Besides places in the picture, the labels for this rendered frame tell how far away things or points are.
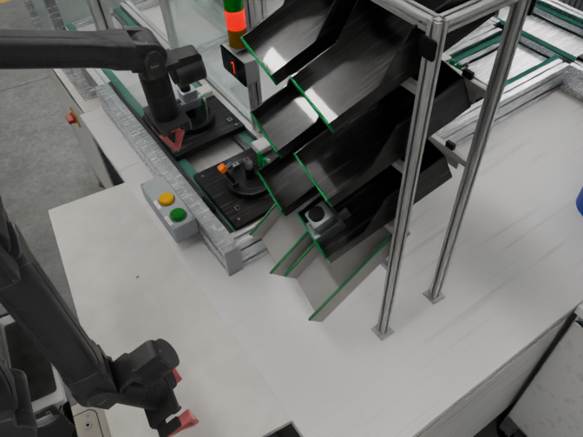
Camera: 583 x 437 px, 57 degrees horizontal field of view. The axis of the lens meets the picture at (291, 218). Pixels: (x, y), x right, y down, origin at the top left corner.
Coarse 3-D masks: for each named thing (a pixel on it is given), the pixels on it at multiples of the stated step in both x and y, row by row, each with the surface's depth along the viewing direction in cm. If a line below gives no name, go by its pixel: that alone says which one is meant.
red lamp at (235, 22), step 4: (228, 12) 132; (236, 12) 131; (240, 12) 132; (244, 12) 133; (228, 16) 132; (232, 16) 132; (236, 16) 132; (240, 16) 133; (244, 16) 134; (228, 20) 133; (232, 20) 133; (236, 20) 133; (240, 20) 133; (244, 20) 134; (228, 24) 134; (232, 24) 134; (236, 24) 134; (240, 24) 134; (244, 24) 135; (228, 28) 135; (232, 28) 134; (236, 28) 134; (240, 28) 135; (244, 28) 135
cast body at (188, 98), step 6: (180, 90) 157; (186, 90) 156; (192, 90) 157; (180, 96) 158; (186, 96) 157; (192, 96) 158; (198, 96) 160; (204, 96) 163; (180, 102) 159; (186, 102) 158; (192, 102) 159; (198, 102) 161; (180, 108) 160; (186, 108) 160; (192, 108) 161
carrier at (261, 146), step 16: (256, 144) 155; (224, 160) 154; (240, 160) 153; (256, 160) 150; (208, 176) 150; (224, 176) 149; (240, 176) 146; (256, 176) 146; (208, 192) 145; (224, 192) 145; (240, 192) 142; (256, 192) 142; (224, 208) 141; (256, 208) 141; (240, 224) 137
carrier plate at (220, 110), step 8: (208, 104) 171; (216, 104) 171; (216, 112) 169; (224, 112) 168; (144, 120) 168; (216, 120) 166; (224, 120) 166; (152, 128) 165; (216, 128) 163; (224, 128) 163; (232, 128) 163; (240, 128) 164; (168, 136) 162; (184, 136) 161; (192, 136) 161; (200, 136) 161; (208, 136) 161; (216, 136) 161; (224, 136) 162; (184, 144) 159; (192, 144) 159; (200, 144) 159; (208, 144) 160; (176, 152) 157; (184, 152) 157; (192, 152) 158; (176, 160) 157
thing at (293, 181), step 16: (304, 144) 116; (272, 160) 115; (288, 160) 116; (272, 176) 116; (288, 176) 114; (304, 176) 112; (272, 192) 114; (288, 192) 112; (304, 192) 107; (288, 208) 108
